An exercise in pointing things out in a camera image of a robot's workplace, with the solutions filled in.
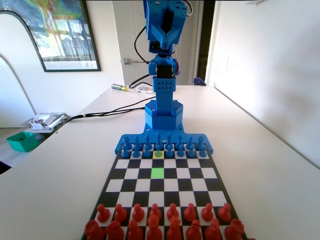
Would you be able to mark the blue chess pawn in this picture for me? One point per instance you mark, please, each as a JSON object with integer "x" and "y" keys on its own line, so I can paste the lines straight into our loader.
{"x": 180, "y": 153}
{"x": 158, "y": 153}
{"x": 169, "y": 153}
{"x": 146, "y": 153}
{"x": 136, "y": 153}
{"x": 202, "y": 153}
{"x": 191, "y": 153}
{"x": 125, "y": 153}

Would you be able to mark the blue SO-100 robot arm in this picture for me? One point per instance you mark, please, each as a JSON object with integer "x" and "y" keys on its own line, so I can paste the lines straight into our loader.
{"x": 163, "y": 100}

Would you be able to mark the blue chess queen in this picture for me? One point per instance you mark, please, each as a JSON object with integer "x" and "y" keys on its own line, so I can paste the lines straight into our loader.
{"x": 169, "y": 138}

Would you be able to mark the blue chess king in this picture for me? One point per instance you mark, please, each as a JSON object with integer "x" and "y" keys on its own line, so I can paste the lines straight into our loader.
{"x": 158, "y": 138}

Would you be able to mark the blue chess knight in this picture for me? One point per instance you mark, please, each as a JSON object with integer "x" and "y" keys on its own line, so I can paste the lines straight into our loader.
{"x": 190, "y": 141}
{"x": 137, "y": 140}

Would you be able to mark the blue chess rook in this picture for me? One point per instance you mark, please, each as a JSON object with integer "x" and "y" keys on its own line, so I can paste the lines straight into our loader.
{"x": 127, "y": 141}
{"x": 199, "y": 141}

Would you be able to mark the row of blue chess pieces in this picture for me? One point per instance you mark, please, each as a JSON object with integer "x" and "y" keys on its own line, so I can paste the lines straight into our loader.
{"x": 209, "y": 147}

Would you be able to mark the red chess pawn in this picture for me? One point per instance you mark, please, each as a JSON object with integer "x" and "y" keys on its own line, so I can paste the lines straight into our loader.
{"x": 138, "y": 214}
{"x": 120, "y": 215}
{"x": 207, "y": 213}
{"x": 224, "y": 214}
{"x": 155, "y": 211}
{"x": 103, "y": 215}
{"x": 190, "y": 213}
{"x": 172, "y": 212}

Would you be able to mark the red chess king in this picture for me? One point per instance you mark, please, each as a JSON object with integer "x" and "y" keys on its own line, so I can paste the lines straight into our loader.
{"x": 154, "y": 228}

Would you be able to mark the red chess queen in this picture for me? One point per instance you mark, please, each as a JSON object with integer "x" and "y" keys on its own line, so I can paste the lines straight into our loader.
{"x": 174, "y": 230}

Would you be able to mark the red chess bishop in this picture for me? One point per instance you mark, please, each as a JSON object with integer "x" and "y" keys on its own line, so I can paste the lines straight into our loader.
{"x": 135, "y": 231}
{"x": 193, "y": 231}

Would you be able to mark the red chess knight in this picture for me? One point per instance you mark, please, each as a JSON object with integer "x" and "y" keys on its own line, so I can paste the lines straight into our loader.
{"x": 114, "y": 231}
{"x": 213, "y": 231}

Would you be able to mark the red chess rook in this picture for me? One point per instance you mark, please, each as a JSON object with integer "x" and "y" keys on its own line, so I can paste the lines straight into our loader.
{"x": 94, "y": 231}
{"x": 234, "y": 230}

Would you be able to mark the white door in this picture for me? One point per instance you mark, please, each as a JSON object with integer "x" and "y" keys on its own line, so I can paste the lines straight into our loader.
{"x": 125, "y": 37}

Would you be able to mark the small blue printed part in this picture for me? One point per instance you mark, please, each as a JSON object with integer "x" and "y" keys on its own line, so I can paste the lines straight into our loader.
{"x": 199, "y": 82}

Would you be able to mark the black framed poster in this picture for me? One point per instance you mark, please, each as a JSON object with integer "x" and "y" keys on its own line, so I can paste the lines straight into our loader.
{"x": 67, "y": 37}

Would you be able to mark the pile of papers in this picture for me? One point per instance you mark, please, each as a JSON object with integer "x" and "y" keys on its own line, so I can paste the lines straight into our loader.
{"x": 47, "y": 120}

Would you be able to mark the black and white chessboard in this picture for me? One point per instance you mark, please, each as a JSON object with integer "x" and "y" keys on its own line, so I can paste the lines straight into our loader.
{"x": 160, "y": 187}

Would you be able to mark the green plastic box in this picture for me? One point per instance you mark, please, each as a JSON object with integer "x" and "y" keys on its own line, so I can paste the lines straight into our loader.
{"x": 22, "y": 142}

